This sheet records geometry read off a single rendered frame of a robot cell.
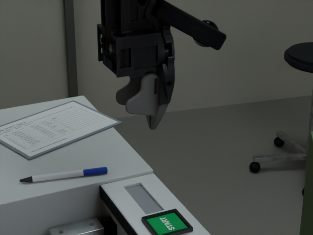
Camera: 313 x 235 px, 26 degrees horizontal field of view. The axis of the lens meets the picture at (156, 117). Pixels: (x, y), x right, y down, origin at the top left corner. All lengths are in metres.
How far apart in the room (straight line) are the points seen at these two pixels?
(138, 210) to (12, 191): 0.20
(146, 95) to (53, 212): 0.28
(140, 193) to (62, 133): 0.24
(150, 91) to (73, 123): 0.39
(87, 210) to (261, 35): 2.72
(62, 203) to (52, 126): 0.23
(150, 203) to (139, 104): 0.19
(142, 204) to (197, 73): 2.64
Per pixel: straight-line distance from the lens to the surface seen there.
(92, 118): 1.29
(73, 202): 1.09
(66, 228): 1.08
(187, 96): 3.68
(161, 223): 0.98
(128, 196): 1.05
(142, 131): 3.46
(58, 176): 1.09
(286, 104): 3.84
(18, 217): 1.07
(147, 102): 0.91
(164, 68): 0.88
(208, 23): 0.93
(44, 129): 1.26
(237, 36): 3.67
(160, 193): 1.06
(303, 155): 3.13
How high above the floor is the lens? 1.51
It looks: 25 degrees down
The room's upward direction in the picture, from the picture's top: straight up
